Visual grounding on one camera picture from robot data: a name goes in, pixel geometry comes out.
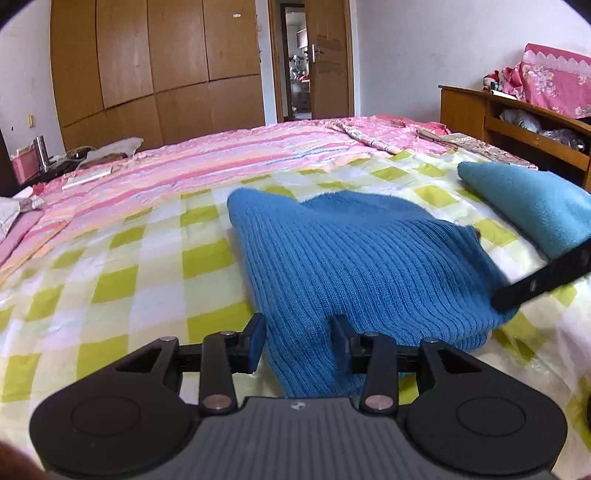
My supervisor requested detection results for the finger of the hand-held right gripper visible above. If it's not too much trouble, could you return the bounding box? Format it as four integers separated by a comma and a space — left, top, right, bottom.
491, 240, 591, 312

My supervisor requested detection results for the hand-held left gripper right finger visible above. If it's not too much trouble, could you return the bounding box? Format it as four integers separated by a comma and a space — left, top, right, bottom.
330, 315, 481, 415

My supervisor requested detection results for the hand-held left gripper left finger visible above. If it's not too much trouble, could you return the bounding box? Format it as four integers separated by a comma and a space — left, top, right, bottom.
113, 313, 267, 415

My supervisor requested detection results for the blue knit sweater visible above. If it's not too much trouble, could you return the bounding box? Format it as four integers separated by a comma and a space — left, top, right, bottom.
228, 188, 518, 400

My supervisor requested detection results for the teal fleece garment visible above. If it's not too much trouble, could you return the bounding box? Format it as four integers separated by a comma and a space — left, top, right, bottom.
457, 161, 591, 268

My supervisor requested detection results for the yellow-green checked bedsheet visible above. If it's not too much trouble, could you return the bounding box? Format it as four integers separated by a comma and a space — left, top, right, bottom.
0, 150, 591, 480

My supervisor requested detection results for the dark plastic bag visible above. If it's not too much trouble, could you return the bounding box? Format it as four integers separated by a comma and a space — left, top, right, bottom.
538, 129, 587, 151

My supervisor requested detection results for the grey plastic bag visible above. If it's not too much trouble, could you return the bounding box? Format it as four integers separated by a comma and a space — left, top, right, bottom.
499, 108, 542, 133

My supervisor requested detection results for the wooden headboard shelf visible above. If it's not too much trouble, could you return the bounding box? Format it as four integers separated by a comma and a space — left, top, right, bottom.
438, 84, 591, 190

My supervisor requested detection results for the pink striped blanket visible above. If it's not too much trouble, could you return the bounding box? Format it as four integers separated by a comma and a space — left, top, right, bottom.
0, 115, 462, 282

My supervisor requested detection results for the pink floral cloth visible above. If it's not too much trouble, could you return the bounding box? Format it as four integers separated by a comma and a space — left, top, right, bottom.
501, 43, 591, 120

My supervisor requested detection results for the floral patterned quilt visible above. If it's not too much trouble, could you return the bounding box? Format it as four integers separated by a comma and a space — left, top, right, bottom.
339, 115, 539, 167

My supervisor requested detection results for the white cloth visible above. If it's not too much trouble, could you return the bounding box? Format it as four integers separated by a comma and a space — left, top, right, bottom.
81, 137, 145, 169

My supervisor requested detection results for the wooden door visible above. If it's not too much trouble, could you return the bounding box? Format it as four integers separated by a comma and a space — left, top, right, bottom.
311, 0, 354, 121

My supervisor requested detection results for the pink box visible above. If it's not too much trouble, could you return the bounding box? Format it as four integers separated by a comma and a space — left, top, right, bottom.
11, 148, 40, 183

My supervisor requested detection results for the wooden wardrobe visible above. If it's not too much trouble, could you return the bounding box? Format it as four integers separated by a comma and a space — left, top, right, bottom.
50, 0, 266, 153

